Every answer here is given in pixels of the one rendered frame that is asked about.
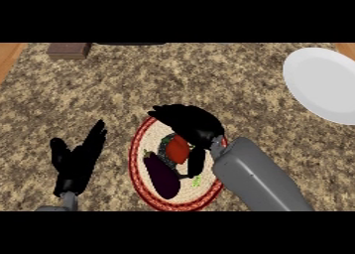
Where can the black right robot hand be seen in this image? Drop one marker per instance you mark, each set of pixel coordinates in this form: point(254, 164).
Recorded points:
point(192, 124)

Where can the white round plate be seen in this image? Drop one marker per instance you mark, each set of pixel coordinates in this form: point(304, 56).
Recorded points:
point(327, 84)

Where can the brown wooden block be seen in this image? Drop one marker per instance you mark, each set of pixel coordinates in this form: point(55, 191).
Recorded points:
point(68, 50)

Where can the dark purple eggplant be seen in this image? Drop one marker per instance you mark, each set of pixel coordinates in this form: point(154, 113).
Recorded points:
point(161, 177)

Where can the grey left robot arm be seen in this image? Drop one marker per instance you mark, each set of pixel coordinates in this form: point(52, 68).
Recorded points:
point(61, 202)

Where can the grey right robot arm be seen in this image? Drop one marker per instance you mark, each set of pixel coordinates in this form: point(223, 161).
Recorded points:
point(256, 177)

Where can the round red-rimmed woven placemat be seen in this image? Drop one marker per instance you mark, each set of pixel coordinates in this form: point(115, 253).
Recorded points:
point(145, 149)

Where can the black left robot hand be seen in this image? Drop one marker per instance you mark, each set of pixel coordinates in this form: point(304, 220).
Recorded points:
point(77, 162)

